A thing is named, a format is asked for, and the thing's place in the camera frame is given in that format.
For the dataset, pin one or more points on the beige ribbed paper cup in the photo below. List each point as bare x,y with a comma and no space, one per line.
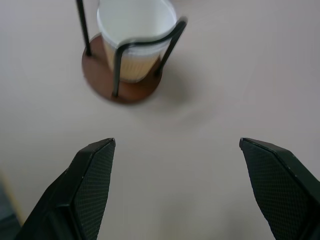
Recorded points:
135,67

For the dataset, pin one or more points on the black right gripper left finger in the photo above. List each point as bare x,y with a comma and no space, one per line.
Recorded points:
82,190

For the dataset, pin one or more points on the white paper cup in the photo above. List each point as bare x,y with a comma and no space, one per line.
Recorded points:
136,22

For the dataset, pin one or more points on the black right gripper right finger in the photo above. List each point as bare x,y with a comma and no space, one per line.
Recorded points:
280,187

